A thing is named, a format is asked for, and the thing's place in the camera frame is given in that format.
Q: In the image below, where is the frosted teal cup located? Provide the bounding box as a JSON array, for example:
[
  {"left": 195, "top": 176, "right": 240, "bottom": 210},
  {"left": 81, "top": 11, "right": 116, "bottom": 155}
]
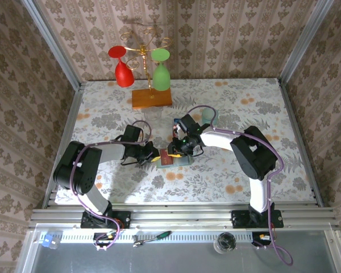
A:
[{"left": 201, "top": 107, "right": 219, "bottom": 126}]

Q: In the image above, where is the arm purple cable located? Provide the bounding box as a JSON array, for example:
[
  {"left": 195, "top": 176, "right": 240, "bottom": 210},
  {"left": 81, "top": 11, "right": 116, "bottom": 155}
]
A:
[
  {"left": 69, "top": 119, "right": 153, "bottom": 251},
  {"left": 187, "top": 105, "right": 294, "bottom": 267}
]

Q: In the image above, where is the gold rack with wooden base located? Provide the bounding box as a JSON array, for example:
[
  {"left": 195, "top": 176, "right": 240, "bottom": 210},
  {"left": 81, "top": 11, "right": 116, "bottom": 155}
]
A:
[{"left": 120, "top": 27, "right": 173, "bottom": 109}]

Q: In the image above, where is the clear glass tumbler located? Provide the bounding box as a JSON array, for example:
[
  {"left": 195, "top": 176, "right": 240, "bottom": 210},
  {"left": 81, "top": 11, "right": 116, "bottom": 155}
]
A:
[{"left": 144, "top": 106, "right": 163, "bottom": 127}]

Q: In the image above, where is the green wine glass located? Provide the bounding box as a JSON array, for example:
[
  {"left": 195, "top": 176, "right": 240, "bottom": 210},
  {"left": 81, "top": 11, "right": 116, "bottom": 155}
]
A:
[{"left": 150, "top": 48, "right": 171, "bottom": 92}]

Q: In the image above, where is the clear acrylic box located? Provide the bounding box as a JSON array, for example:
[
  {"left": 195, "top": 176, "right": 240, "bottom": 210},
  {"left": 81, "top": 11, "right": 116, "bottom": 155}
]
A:
[{"left": 169, "top": 114, "right": 188, "bottom": 140}]

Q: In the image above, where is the white slotted cable duct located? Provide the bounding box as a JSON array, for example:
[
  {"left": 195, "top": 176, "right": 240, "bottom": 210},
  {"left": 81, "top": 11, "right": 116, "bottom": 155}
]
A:
[{"left": 39, "top": 230, "right": 273, "bottom": 244}]

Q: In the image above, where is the black wired power connector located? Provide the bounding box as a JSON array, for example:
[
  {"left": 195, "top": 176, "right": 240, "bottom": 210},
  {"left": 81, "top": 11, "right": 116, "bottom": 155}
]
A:
[
  {"left": 251, "top": 231, "right": 275, "bottom": 251},
  {"left": 93, "top": 231, "right": 118, "bottom": 251}
]

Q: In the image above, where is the clear glass jar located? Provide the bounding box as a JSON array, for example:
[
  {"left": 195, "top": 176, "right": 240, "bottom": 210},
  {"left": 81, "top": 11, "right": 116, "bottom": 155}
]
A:
[{"left": 213, "top": 231, "right": 237, "bottom": 254}]

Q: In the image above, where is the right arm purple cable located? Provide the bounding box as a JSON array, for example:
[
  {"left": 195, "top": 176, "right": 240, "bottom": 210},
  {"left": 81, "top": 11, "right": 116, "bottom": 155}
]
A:
[{"left": 187, "top": 105, "right": 294, "bottom": 267}]

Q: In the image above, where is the grey metal panel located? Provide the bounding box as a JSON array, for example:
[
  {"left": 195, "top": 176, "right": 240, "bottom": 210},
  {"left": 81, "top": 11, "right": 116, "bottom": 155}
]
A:
[{"left": 15, "top": 224, "right": 341, "bottom": 273}]

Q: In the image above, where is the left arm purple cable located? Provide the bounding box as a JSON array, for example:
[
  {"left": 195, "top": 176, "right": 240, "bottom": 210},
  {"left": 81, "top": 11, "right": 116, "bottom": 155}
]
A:
[{"left": 69, "top": 119, "right": 153, "bottom": 251}]

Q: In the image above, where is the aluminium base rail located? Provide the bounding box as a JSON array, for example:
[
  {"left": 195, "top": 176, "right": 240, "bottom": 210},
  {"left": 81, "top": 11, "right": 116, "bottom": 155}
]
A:
[{"left": 28, "top": 202, "right": 340, "bottom": 230}]

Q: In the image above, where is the red wine glass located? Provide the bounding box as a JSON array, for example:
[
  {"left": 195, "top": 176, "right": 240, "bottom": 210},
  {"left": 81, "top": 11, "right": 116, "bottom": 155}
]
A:
[{"left": 107, "top": 45, "right": 135, "bottom": 88}]

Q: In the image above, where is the aluminium side rail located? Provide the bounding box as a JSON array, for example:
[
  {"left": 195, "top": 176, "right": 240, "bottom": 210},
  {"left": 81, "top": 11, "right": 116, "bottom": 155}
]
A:
[
  {"left": 41, "top": 82, "right": 85, "bottom": 208},
  {"left": 277, "top": 78, "right": 325, "bottom": 208}
]

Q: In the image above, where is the blue connector block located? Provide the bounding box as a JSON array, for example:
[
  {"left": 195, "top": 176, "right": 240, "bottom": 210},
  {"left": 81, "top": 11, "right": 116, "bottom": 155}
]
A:
[{"left": 40, "top": 233, "right": 60, "bottom": 250}]

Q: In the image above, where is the floral table cover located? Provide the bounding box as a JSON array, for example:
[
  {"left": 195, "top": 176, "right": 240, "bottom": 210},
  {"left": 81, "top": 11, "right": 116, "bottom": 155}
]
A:
[{"left": 54, "top": 78, "right": 315, "bottom": 204}]

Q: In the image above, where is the aluminium frame post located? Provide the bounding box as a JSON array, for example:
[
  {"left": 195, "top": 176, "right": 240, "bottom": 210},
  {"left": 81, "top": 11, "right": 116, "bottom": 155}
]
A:
[
  {"left": 278, "top": 0, "right": 327, "bottom": 86},
  {"left": 21, "top": 0, "right": 83, "bottom": 91}
]

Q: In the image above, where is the green handled ratchet wrench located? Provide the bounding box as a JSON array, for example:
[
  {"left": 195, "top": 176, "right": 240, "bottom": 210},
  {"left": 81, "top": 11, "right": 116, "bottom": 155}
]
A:
[{"left": 132, "top": 230, "right": 173, "bottom": 248}]

